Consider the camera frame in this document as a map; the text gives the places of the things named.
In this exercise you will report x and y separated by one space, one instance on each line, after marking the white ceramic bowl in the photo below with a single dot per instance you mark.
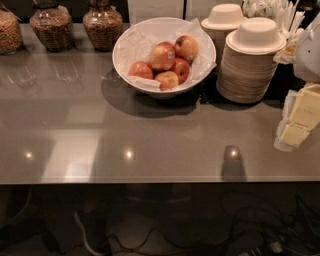
160 26

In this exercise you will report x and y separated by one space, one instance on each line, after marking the glass jar of nuts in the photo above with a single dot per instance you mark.
53 25
10 32
103 24

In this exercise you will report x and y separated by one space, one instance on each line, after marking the front stack of paper bowls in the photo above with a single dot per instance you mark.
247 66

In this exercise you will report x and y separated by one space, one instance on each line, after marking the white plastic cutlery bunch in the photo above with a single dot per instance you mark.
286 16

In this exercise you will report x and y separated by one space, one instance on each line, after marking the red apple middle right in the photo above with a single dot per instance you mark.
182 69

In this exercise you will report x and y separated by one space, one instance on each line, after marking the glass jar of nuts middle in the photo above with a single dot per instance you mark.
53 25

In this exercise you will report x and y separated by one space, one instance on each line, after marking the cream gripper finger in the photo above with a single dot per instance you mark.
301 114

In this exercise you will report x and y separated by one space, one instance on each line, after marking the glass jar of nuts left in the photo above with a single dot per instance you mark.
10 32

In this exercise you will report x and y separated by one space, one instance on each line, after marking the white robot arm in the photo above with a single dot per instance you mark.
306 64

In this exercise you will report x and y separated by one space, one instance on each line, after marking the white paper bowl liner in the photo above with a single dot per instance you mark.
135 43

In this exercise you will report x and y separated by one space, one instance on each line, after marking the yellow-red apple front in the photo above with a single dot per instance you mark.
168 80

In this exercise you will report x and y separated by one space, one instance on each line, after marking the stack of paper bowls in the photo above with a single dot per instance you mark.
222 20
247 66

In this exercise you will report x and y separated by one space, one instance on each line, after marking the glass jar of nuts right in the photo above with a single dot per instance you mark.
103 24

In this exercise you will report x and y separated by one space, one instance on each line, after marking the red apple top right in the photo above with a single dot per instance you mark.
186 47

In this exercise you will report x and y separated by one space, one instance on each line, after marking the rear stack of paper bowls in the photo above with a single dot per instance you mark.
222 20

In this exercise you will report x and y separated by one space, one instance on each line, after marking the red apple with sticker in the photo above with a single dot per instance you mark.
162 57

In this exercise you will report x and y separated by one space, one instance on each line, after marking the red apple left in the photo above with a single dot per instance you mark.
141 69

